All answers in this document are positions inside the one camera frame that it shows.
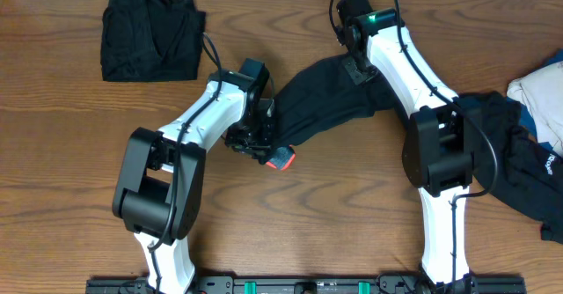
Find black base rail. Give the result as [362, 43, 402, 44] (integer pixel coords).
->
[84, 274, 528, 294]

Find black leggings with orange waistband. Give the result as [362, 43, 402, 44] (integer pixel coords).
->
[259, 54, 399, 170]

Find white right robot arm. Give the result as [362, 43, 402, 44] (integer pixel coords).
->
[331, 0, 487, 291]

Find beige garment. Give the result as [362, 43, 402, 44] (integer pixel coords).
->
[506, 60, 563, 158]

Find folded black shirt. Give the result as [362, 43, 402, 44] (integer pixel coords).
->
[100, 0, 206, 82]

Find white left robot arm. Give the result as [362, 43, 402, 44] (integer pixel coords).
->
[112, 58, 274, 293]

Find black garment with white logo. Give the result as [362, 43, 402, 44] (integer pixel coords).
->
[461, 92, 562, 243]

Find blue garment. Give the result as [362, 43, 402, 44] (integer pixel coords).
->
[505, 49, 563, 154]

